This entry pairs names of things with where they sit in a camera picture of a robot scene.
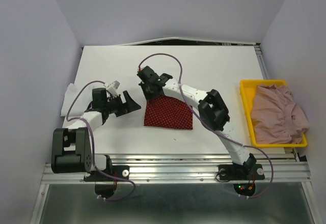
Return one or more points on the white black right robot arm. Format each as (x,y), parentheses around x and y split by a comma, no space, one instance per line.
(212,111)

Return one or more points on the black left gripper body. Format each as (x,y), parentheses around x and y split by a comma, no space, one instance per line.
(114,105)

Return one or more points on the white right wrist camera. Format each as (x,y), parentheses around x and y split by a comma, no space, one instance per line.
(140,69)

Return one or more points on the white skirt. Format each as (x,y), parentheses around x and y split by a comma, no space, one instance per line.
(81,103)

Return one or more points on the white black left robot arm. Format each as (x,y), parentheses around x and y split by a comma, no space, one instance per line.
(72,150)

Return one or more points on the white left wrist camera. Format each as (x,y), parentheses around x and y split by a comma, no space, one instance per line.
(112,88)

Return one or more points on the aluminium mounting rail frame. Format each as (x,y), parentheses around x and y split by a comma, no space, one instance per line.
(172,173)

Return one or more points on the red polka dot skirt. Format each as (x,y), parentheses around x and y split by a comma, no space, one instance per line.
(168,113)

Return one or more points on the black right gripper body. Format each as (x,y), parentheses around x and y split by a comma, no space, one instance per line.
(151,93)

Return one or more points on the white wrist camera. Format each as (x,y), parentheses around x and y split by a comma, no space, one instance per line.
(140,69)
(112,88)

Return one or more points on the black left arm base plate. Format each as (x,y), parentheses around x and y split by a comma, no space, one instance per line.
(116,173)

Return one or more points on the yellow plastic tray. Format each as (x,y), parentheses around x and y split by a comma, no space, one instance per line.
(248,91)

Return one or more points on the pink skirt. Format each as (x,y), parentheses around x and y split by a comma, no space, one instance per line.
(276,117)

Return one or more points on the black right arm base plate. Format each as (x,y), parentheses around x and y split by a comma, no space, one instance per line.
(233,172)

